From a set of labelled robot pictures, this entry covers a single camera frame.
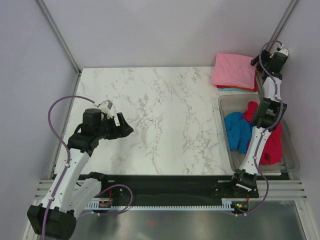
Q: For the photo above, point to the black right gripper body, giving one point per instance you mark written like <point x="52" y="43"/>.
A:
<point x="265" y="57"/>

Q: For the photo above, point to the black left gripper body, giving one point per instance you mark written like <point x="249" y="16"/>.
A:
<point x="108" y="130"/>

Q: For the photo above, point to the pink t shirt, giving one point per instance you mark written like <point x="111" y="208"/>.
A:
<point x="233" y="70"/>

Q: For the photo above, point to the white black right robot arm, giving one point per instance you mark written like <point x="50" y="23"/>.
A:
<point x="265" y="120"/>

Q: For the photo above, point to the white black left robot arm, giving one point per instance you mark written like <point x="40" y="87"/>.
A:
<point x="56" y="215"/>

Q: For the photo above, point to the orange folded t shirt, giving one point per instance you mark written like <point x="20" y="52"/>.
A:
<point x="254" y="89"/>

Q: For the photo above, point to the teal folded t shirt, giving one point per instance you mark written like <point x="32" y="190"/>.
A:
<point x="231" y="89"/>

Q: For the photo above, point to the clear plastic bin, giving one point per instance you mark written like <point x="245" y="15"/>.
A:
<point x="239" y="103"/>

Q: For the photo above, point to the blue crumpled t shirt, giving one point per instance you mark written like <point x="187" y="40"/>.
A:
<point x="239" y="132"/>

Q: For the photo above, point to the crimson crumpled t shirt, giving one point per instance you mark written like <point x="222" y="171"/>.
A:
<point x="272" y="153"/>

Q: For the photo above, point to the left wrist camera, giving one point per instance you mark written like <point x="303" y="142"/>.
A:
<point x="100" y="115"/>

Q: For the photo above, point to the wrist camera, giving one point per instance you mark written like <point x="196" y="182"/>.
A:
<point x="100" y="115"/>
<point x="280" y="56"/>

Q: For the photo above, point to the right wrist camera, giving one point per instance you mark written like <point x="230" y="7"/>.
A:
<point x="280" y="56"/>

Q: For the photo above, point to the right aluminium frame post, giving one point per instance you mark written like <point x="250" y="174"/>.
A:
<point x="284" y="19"/>

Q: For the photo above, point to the aluminium frame post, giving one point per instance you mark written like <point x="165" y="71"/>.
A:
<point x="284" y="19"/>
<point x="58" y="35"/>

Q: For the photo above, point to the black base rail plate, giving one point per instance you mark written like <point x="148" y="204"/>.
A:
<point x="165" y="190"/>

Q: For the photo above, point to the aluminium front frame rail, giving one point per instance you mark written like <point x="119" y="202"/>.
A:
<point x="278" y="190"/>

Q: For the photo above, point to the left aluminium frame post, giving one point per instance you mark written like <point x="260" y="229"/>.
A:
<point x="58" y="35"/>

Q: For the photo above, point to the white slotted cable duct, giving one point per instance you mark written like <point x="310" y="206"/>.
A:
<point x="105" y="205"/>

